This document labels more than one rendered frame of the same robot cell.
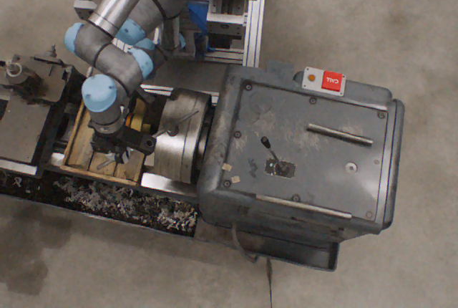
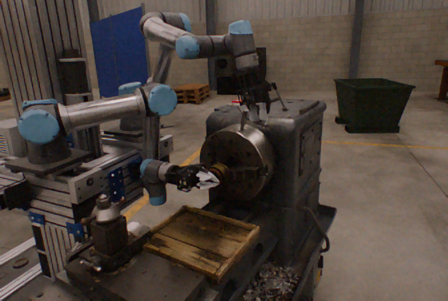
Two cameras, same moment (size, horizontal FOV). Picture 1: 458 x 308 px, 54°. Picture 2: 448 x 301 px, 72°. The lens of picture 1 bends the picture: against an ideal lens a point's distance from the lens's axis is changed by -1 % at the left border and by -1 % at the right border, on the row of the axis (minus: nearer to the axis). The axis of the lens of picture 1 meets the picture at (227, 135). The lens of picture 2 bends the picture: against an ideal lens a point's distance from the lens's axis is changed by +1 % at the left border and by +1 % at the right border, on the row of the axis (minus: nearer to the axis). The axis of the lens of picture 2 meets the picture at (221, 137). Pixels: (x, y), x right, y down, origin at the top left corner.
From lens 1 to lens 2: 1.66 m
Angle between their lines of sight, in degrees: 67
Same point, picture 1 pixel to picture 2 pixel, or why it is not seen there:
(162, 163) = (261, 149)
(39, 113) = (146, 260)
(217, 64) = not seen: hidden behind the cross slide
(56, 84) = (131, 227)
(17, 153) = (185, 287)
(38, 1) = not seen: outside the picture
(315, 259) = (327, 220)
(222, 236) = (305, 261)
